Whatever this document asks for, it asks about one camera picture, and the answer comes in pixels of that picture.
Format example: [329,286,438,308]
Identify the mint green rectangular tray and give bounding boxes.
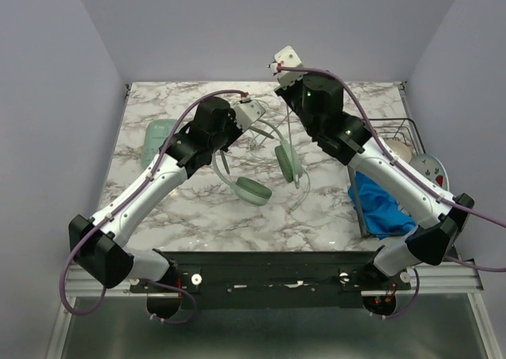
[141,119,176,170]

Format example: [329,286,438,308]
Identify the mint green wired headphones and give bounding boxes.
[211,100,311,212]

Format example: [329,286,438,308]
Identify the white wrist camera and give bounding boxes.
[232,100,266,132]
[269,45,304,89]

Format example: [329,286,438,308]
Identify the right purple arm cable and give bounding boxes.
[276,66,506,320]

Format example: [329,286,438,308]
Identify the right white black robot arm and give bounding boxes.
[275,73,474,289]

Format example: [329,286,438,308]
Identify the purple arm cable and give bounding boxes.
[59,89,251,326]
[276,66,506,320]

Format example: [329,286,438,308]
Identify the aluminium extrusion frame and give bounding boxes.
[47,262,501,358]

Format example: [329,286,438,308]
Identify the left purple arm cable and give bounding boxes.
[59,89,251,326]

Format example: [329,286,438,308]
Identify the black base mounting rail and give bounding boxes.
[130,251,411,310]

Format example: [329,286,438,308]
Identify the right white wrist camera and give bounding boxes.
[269,45,304,89]

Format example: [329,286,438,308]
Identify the cream plain bowl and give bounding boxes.
[385,139,413,163]

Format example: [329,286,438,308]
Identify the blue cloth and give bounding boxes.
[348,172,417,240]

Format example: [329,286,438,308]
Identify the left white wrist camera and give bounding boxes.
[232,100,266,132]

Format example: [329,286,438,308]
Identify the black wire dish rack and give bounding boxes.
[348,118,443,239]

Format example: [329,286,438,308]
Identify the blue plate with red fruit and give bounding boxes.
[410,153,450,191]

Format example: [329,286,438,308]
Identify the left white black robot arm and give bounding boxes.
[67,90,265,292]

